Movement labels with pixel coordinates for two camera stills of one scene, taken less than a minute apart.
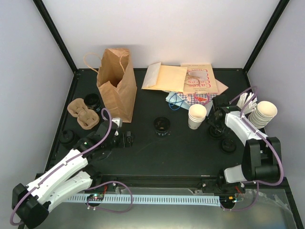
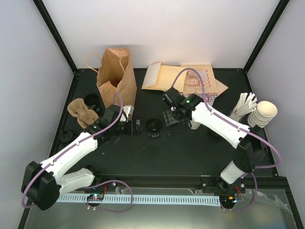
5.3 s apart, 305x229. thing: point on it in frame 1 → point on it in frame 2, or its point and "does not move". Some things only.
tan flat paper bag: x=220 y=87 does not move
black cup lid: x=216 y=132 does not move
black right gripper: x=211 y=121 → x=169 y=119
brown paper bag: x=117 y=83 does not move
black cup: x=92 y=101 does not move
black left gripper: x=122 y=143 → x=137 y=123
